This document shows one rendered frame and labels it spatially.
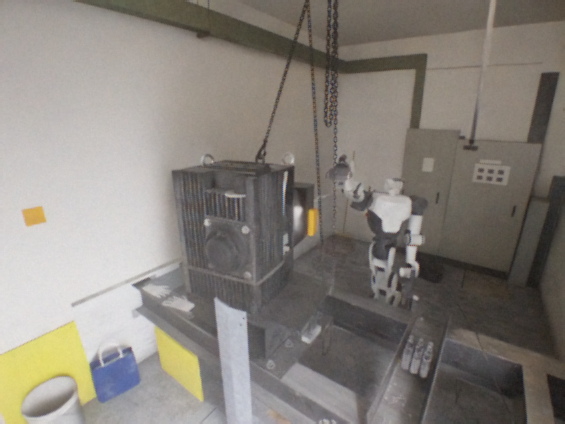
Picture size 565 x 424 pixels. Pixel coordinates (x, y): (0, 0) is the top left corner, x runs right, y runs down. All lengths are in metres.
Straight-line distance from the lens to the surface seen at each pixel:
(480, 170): 3.99
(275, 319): 1.52
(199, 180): 1.44
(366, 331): 2.25
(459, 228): 4.16
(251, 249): 1.35
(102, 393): 2.56
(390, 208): 2.12
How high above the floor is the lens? 1.85
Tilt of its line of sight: 18 degrees down
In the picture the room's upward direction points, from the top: straight up
